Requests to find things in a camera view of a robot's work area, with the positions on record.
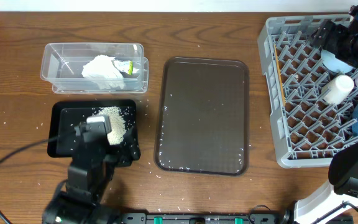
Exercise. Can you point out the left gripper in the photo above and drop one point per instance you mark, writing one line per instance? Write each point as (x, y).
(130, 150)

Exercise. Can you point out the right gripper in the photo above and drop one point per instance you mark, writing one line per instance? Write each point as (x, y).
(337, 34)

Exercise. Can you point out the light blue small bowl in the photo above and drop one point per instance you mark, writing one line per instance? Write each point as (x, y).
(333, 64)

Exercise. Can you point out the pile of white rice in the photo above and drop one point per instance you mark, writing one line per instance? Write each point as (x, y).
(110, 128)

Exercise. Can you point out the white cup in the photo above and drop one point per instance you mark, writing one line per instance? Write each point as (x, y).
(336, 91)

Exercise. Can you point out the wooden chopstick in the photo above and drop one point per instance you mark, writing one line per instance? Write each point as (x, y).
(279, 74)

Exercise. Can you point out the green yellow snack wrapper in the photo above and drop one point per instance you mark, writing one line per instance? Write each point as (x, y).
(124, 66)

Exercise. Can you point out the white tissue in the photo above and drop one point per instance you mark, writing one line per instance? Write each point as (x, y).
(102, 71)

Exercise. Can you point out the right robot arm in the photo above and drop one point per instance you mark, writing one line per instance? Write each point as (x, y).
(340, 191)

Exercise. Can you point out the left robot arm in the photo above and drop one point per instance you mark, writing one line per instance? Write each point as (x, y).
(78, 198)

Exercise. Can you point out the black waste tray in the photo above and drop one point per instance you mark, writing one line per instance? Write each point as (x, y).
(65, 114)

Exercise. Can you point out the grey dishwasher rack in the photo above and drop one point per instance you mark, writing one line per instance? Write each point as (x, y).
(307, 132)

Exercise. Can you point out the dark brown serving tray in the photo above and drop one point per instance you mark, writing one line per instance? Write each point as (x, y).
(203, 124)

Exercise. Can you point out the clear plastic bin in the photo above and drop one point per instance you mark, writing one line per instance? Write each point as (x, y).
(62, 65)

